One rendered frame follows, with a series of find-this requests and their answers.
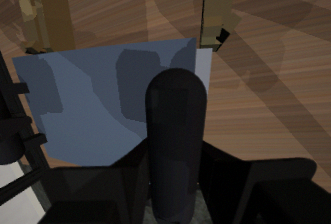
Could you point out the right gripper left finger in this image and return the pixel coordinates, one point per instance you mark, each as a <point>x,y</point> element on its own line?
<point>126,183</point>

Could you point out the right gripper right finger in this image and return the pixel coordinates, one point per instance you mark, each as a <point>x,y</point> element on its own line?
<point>226,181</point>

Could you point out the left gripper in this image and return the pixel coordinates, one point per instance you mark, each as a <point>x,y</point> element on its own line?
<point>10,126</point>

